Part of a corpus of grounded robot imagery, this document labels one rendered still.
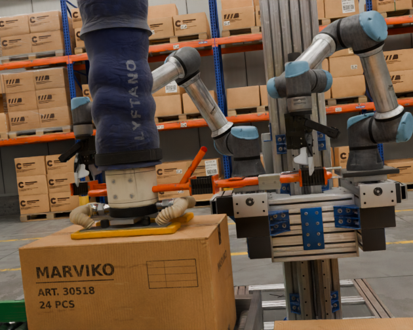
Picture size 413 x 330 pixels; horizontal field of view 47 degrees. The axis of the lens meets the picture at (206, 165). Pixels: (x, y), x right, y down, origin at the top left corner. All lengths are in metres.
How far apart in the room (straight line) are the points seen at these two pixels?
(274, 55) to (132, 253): 1.20
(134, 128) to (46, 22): 8.17
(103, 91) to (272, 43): 0.98
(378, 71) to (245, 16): 7.07
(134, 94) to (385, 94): 0.97
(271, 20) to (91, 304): 1.45
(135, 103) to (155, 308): 0.63
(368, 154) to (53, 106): 7.83
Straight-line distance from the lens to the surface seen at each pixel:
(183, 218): 1.66
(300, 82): 1.51
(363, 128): 2.08
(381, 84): 1.97
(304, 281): 2.25
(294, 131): 1.51
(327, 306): 2.29
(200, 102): 2.13
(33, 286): 1.62
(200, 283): 1.43
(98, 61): 1.59
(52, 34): 9.57
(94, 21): 1.61
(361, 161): 2.08
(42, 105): 9.50
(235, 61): 10.11
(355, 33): 1.90
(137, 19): 1.61
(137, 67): 1.58
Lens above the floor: 1.23
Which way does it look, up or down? 3 degrees down
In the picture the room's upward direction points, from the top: 5 degrees counter-clockwise
